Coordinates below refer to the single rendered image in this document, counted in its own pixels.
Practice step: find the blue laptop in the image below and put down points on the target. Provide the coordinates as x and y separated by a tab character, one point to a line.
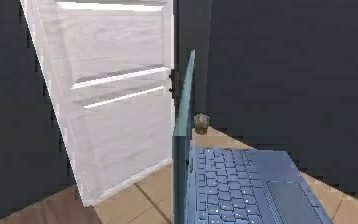
233	186

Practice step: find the small brown lumpy object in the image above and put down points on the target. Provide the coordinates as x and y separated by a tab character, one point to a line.
201	123

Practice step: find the white panelled room door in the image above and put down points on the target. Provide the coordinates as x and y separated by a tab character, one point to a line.
113	110

